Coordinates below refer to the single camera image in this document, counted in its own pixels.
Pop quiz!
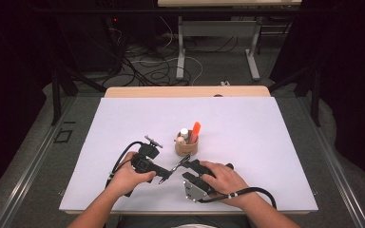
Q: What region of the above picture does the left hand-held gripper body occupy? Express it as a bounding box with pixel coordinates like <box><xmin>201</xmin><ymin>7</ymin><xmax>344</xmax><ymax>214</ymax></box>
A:
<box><xmin>131</xmin><ymin>135</ymin><xmax>164</xmax><ymax>174</ymax></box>

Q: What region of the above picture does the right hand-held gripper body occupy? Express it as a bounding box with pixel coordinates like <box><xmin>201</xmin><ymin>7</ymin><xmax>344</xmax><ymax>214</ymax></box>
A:
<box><xmin>182</xmin><ymin>179</ymin><xmax>219</xmax><ymax>204</ymax></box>

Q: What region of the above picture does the wooden pen holder cup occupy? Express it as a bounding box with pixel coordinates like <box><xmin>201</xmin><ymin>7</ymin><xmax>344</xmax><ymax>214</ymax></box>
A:
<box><xmin>174</xmin><ymin>135</ymin><xmax>201</xmax><ymax>158</ymax></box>

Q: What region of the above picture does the orange highlighter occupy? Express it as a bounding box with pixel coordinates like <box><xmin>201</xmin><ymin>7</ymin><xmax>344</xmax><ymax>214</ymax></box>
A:
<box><xmin>188</xmin><ymin>121</ymin><xmax>202</xmax><ymax>145</ymax></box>

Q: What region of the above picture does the person's left hand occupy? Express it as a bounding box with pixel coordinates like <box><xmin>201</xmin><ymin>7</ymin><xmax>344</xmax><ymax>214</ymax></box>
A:
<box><xmin>108</xmin><ymin>151</ymin><xmax>158</xmax><ymax>198</ymax></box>

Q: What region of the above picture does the person's right hand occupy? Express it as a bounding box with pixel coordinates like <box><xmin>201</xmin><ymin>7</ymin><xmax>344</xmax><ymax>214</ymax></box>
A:
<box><xmin>199</xmin><ymin>161</ymin><xmax>252</xmax><ymax>209</ymax></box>

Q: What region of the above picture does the person's white shirt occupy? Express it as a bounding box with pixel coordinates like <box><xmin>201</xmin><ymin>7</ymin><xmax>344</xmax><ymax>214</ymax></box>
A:
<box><xmin>170</xmin><ymin>223</ymin><xmax>218</xmax><ymax>228</ymax></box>

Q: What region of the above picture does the wooden table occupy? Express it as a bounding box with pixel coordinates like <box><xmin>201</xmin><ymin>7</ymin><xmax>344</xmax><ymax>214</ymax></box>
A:
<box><xmin>59</xmin><ymin>85</ymin><xmax>319</xmax><ymax>217</ymax></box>

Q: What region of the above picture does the black metal stand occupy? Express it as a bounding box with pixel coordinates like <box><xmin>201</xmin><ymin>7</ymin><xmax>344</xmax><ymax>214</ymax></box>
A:
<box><xmin>50</xmin><ymin>61</ymin><xmax>107</xmax><ymax>126</ymax></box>
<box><xmin>267</xmin><ymin>65</ymin><xmax>323</xmax><ymax>128</ymax></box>

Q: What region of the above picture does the black computer tower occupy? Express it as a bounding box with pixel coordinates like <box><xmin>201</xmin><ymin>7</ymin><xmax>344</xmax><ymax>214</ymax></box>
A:
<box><xmin>56</xmin><ymin>12</ymin><xmax>124</xmax><ymax>74</ymax></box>

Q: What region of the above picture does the dark curtain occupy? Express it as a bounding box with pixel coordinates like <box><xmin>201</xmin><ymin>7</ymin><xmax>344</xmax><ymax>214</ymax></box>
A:
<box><xmin>269</xmin><ymin>0</ymin><xmax>365</xmax><ymax>188</ymax></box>
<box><xmin>0</xmin><ymin>0</ymin><xmax>56</xmax><ymax>208</ymax></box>

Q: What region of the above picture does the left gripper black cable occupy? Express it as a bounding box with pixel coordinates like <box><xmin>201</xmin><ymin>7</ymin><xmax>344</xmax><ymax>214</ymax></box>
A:
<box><xmin>106</xmin><ymin>141</ymin><xmax>145</xmax><ymax>188</ymax></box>

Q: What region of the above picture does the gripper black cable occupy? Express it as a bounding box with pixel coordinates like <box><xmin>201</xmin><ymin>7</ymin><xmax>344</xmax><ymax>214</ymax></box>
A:
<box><xmin>106</xmin><ymin>141</ymin><xmax>145</xmax><ymax>188</ymax></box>
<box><xmin>199</xmin><ymin>186</ymin><xmax>279</xmax><ymax>211</ymax></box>

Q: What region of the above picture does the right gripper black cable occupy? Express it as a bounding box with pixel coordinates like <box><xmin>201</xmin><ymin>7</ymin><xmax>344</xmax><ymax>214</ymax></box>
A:
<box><xmin>199</xmin><ymin>186</ymin><xmax>279</xmax><ymax>211</ymax></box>

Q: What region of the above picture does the bundle of black floor cables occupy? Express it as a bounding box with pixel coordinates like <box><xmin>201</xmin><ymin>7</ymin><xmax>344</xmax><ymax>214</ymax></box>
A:
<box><xmin>106</xmin><ymin>18</ymin><xmax>239</xmax><ymax>87</ymax></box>

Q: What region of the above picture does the white floor cable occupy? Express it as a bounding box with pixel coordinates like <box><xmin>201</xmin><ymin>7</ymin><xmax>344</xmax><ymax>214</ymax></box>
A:
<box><xmin>129</xmin><ymin>15</ymin><xmax>204</xmax><ymax>86</ymax></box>

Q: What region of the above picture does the metal floor rail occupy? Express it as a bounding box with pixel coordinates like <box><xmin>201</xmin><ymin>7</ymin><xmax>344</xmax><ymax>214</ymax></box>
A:
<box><xmin>0</xmin><ymin>96</ymin><xmax>77</xmax><ymax>228</ymax></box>
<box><xmin>297</xmin><ymin>96</ymin><xmax>365</xmax><ymax>228</ymax></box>

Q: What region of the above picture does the white frame desk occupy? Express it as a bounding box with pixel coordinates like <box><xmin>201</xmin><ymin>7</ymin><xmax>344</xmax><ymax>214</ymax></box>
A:
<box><xmin>157</xmin><ymin>0</ymin><xmax>303</xmax><ymax>81</ymax></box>

